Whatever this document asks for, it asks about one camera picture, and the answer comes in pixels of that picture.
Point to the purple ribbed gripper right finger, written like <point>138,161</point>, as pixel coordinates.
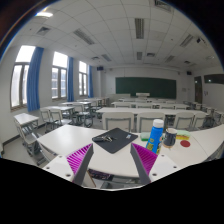
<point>144,160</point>

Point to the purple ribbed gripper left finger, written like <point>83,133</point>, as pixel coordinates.
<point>79,161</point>

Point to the blue plastic bottle white cap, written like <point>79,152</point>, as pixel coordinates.
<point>155,139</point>

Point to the black mouse pad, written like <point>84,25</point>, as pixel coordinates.
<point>120,142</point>

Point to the dark mug with label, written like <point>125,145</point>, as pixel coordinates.
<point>170,137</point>

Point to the bunch of keys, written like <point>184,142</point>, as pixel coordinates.
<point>104,139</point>

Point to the white chair middle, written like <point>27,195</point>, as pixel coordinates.
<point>145,120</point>

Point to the white chair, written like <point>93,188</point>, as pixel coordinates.
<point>183,120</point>
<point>122,120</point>
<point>145,120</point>

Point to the white chair left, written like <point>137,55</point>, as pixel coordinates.
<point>122,120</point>

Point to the red round coaster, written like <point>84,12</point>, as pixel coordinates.
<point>185,143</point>

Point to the green yellow sponge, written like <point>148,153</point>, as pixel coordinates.
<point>183,135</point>

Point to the white chair right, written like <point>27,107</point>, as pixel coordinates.
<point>183,120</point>

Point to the small white desk left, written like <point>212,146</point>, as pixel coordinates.
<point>26,123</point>

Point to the green chalkboard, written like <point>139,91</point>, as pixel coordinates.
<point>156,87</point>

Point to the blue curtain middle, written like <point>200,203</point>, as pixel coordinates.
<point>70,93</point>

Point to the blue curtain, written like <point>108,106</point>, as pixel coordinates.
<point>90,82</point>
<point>70,93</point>
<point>33,80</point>

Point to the blue curtain right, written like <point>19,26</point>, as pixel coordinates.
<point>90,82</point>

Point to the blue curtain left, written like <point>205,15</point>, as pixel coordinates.
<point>33,80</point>

